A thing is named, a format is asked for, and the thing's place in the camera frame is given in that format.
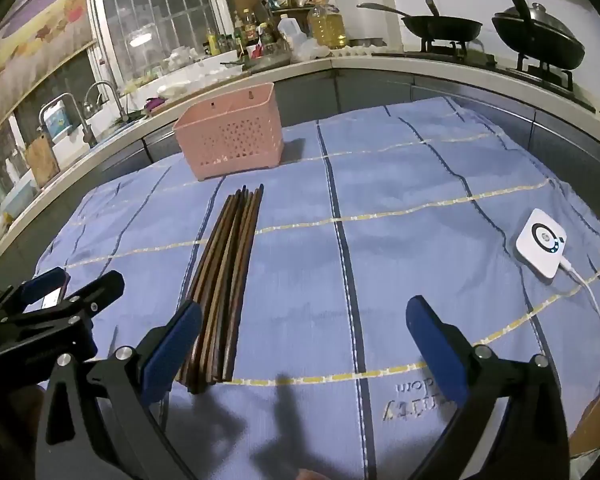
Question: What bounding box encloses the white cable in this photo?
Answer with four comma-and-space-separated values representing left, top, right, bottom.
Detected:
555, 259, 600, 361

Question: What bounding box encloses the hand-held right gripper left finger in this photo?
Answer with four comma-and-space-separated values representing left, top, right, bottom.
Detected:
35, 301, 203, 480

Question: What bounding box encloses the tall curved metal faucet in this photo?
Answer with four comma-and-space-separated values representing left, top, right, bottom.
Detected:
82, 80, 130, 123

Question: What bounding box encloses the cooking oil bottle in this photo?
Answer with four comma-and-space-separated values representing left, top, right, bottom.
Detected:
307, 0, 348, 50

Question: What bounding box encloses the white square device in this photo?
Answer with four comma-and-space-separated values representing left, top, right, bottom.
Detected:
515, 208, 569, 281

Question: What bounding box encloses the bundle of wooden chopsticks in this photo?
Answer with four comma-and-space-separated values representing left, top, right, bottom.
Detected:
176, 183, 266, 395

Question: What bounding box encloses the pink plastic basket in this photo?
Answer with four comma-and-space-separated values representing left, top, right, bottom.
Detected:
173, 82, 285, 182

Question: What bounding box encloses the black open wok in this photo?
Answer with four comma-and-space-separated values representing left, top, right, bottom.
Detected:
356, 0, 484, 43

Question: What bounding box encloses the black gas stove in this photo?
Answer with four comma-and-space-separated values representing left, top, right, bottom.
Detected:
370, 40, 596, 111

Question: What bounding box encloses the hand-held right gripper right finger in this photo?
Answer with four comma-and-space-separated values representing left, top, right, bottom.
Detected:
406, 295, 571, 480

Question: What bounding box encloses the barred window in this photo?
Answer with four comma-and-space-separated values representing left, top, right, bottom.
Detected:
82, 0, 233, 96

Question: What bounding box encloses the fruit print wall poster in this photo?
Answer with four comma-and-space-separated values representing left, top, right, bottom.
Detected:
0, 0, 96, 146

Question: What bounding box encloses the egg tray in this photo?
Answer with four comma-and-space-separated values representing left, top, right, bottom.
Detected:
330, 42, 376, 57

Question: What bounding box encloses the black wok with lid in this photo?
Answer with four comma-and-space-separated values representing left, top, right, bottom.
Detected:
491, 0, 586, 71

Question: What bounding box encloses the light blue basin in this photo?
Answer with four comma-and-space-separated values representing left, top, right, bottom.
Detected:
2, 175, 36, 213

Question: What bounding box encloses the white bowl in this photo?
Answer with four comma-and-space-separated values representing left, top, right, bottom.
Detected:
157, 80, 191, 98

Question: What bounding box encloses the angular metal faucet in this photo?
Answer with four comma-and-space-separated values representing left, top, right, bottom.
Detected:
39, 92, 93, 148

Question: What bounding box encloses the small wooden cutting board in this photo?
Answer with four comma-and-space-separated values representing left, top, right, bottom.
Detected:
24, 135, 61, 188

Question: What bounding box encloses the white plastic jug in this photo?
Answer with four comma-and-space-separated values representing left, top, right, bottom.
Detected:
277, 17, 308, 53

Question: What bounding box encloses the group of sauce bottles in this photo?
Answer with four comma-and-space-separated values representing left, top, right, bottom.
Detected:
202, 7, 281, 58

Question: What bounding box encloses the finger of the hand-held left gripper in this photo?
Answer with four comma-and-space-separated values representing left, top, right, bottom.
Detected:
10, 270, 126, 327
0, 266, 72, 318

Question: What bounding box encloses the blue checked cloth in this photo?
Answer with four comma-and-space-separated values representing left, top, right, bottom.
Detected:
34, 95, 600, 480

